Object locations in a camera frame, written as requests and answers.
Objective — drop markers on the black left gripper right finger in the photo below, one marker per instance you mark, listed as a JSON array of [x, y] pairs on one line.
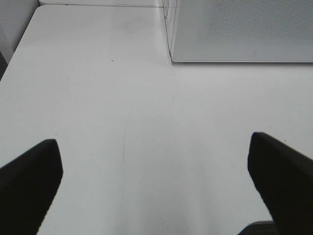
[[284, 179]]

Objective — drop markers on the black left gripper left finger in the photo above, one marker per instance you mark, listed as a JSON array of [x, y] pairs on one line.
[[28, 185]]

